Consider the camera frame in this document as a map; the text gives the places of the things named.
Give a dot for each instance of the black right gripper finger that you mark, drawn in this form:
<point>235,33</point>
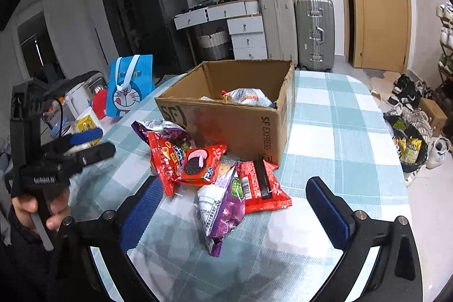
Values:
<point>93,155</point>

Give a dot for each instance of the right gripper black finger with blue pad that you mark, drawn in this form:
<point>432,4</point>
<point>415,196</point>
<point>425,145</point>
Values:
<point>114,233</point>
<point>396,274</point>

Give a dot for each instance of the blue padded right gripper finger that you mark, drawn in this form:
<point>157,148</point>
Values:
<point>87,136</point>

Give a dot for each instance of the red ring snack bag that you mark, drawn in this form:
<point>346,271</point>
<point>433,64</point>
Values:
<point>167,158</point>

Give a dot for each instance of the dark purple candy bag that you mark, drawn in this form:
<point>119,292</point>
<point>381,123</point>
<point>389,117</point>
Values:
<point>168,130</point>

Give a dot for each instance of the red Oreo snack pack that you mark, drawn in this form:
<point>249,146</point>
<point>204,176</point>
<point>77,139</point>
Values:
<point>201,165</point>

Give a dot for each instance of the purple white snack bag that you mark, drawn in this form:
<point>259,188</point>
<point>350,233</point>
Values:
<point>220,208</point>

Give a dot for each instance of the red snack pack black stripe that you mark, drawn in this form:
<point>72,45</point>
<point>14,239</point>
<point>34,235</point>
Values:
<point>261,189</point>

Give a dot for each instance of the person's left hand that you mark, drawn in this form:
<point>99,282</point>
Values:
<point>26,205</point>

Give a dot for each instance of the yellow small box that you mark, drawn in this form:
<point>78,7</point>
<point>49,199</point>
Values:
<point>88,121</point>

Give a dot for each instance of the white mug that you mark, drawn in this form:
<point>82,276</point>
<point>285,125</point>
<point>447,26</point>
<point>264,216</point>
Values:
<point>78,101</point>

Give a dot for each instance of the blue Doraemon gift bag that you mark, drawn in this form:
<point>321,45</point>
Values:
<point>130,81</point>

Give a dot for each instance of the black trash bag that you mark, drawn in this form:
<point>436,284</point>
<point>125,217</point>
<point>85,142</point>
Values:
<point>412,149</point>

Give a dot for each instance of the white sneaker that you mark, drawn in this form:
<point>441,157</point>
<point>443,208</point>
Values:
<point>437,152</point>

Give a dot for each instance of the brown cardboard SF box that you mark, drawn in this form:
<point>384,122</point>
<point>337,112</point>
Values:
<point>249,132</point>

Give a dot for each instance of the black refrigerator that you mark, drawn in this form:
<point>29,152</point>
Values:
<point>158,36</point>

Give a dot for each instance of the checkered teal tablecloth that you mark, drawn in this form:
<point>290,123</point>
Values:
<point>338,134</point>

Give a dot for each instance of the grey laundry basket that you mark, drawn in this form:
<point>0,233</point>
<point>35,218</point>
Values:
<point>215,47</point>

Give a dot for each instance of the white snack bag in box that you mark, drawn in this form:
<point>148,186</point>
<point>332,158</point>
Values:
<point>247,96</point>

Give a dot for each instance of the brown cardboard box on floor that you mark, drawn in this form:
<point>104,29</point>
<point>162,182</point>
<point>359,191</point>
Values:
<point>436,117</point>

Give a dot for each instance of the white drawer desk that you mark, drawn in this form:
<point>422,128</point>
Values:
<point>244,25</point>

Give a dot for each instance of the beige ribbed suitcase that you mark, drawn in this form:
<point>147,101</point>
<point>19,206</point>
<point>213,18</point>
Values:
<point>279,22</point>

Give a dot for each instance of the silver ribbed suitcase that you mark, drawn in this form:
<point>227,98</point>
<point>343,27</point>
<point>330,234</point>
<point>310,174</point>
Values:
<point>315,25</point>

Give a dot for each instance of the shoe rack with shoes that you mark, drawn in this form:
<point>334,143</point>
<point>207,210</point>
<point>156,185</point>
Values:
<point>444,12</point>

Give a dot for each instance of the wooden door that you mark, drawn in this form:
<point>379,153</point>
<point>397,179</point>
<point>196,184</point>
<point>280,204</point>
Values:
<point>381,34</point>

